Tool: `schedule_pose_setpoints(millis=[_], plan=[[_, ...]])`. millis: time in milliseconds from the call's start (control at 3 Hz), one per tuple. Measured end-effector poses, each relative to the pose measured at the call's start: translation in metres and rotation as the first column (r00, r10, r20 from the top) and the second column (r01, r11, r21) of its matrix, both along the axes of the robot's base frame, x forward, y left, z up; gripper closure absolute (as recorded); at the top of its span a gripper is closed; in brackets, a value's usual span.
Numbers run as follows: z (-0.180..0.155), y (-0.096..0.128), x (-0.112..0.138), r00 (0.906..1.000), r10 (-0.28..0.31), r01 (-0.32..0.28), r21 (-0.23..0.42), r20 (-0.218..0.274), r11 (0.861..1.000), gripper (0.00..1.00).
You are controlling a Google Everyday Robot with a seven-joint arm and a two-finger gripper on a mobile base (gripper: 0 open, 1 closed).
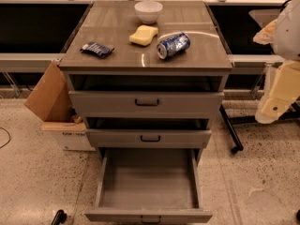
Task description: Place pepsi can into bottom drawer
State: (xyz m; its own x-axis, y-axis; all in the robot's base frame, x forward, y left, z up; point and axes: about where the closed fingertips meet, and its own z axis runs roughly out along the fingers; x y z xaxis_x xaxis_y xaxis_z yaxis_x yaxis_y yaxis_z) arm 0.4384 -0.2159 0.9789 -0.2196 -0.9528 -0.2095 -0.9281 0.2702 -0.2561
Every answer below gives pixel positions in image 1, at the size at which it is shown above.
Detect brown cardboard box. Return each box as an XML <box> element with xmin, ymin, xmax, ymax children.
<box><xmin>24</xmin><ymin>61</ymin><xmax>94</xmax><ymax>151</ymax></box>

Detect black cable on floor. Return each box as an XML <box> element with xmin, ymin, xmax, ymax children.
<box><xmin>0</xmin><ymin>127</ymin><xmax>11</xmax><ymax>150</ymax></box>

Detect white ceramic bowl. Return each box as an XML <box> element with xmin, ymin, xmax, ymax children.
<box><xmin>134</xmin><ymin>0</ymin><xmax>163</xmax><ymax>24</ymax></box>

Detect blue pepsi can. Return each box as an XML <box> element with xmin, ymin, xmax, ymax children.
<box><xmin>157</xmin><ymin>32</ymin><xmax>190</xmax><ymax>59</ymax></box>

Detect grey drawer cabinet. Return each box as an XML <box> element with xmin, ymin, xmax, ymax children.
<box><xmin>58</xmin><ymin>0</ymin><xmax>234</xmax><ymax>157</ymax></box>

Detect grey middle drawer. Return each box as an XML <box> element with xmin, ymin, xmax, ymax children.
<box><xmin>86</xmin><ymin>129</ymin><xmax>212</xmax><ymax>148</ymax></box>

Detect black wheel at bottom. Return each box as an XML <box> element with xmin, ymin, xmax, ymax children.
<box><xmin>51</xmin><ymin>209</ymin><xmax>68</xmax><ymax>225</ymax></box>

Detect yellow sponge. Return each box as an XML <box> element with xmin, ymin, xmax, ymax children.
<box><xmin>129</xmin><ymin>25</ymin><xmax>158</xmax><ymax>46</ymax></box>

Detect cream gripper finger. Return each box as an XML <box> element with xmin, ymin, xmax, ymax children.
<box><xmin>255</xmin><ymin>60</ymin><xmax>300</xmax><ymax>124</ymax></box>
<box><xmin>253</xmin><ymin>20</ymin><xmax>278</xmax><ymax>45</ymax></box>

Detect grey top drawer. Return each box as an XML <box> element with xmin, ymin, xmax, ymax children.
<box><xmin>69</xmin><ymin>91</ymin><xmax>224</xmax><ymax>119</ymax></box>

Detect dark blue snack packet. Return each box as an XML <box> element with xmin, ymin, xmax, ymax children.
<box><xmin>80</xmin><ymin>42</ymin><xmax>114</xmax><ymax>59</ymax></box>

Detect black table stand legs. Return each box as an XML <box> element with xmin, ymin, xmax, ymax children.
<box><xmin>219</xmin><ymin>102</ymin><xmax>300</xmax><ymax>154</ymax></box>

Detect grey open bottom drawer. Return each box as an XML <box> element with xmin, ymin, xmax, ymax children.
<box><xmin>85</xmin><ymin>148</ymin><xmax>212</xmax><ymax>225</ymax></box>

